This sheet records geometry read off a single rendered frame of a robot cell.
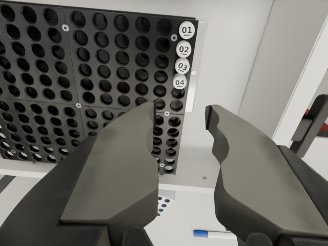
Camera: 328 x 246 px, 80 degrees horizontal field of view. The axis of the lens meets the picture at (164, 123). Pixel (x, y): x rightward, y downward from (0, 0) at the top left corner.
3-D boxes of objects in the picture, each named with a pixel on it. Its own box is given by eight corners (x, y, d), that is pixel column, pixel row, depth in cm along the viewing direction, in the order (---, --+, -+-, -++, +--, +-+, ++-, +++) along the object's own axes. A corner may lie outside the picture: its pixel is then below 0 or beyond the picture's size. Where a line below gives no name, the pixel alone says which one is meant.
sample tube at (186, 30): (190, 31, 20) (194, 39, 16) (178, 31, 20) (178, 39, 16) (191, 17, 19) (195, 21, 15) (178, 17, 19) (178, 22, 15)
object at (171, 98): (197, 19, 16) (198, 20, 16) (175, 171, 26) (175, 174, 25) (175, 17, 16) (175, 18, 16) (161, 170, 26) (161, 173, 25)
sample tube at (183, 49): (187, 47, 20) (190, 58, 16) (175, 46, 20) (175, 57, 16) (189, 34, 20) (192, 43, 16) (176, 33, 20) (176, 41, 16)
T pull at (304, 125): (330, 92, 19) (340, 98, 18) (296, 153, 23) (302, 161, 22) (292, 89, 19) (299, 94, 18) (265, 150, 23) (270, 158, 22)
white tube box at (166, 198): (175, 186, 47) (175, 200, 44) (162, 206, 51) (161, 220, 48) (125, 170, 45) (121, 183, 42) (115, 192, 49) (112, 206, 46)
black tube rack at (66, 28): (193, 15, 21) (198, 20, 16) (175, 144, 31) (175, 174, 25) (-11, -3, 21) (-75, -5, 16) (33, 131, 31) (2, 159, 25)
